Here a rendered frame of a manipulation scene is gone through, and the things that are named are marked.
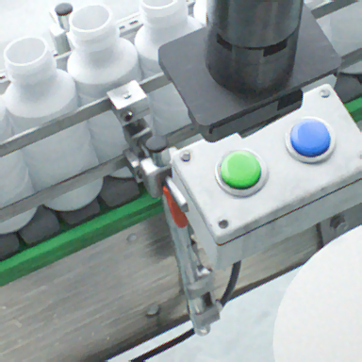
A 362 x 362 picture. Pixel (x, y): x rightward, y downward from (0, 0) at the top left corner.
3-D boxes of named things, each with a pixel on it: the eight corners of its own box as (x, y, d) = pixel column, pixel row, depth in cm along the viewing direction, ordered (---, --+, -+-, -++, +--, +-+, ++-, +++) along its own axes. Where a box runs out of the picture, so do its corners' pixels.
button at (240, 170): (248, 151, 95) (249, 142, 93) (267, 183, 93) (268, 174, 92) (213, 167, 94) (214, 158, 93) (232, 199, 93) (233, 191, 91)
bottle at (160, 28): (151, 157, 112) (115, 16, 100) (168, 111, 116) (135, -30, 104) (215, 162, 110) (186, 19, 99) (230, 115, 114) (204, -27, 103)
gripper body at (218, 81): (155, 62, 80) (153, -2, 74) (292, 3, 83) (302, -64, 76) (201, 141, 78) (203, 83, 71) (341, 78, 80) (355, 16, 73)
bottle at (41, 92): (29, 182, 111) (-21, 43, 100) (90, 156, 113) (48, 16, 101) (51, 225, 107) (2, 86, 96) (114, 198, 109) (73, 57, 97)
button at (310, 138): (317, 120, 96) (318, 111, 95) (336, 151, 95) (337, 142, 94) (283, 135, 95) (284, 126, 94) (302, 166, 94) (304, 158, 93)
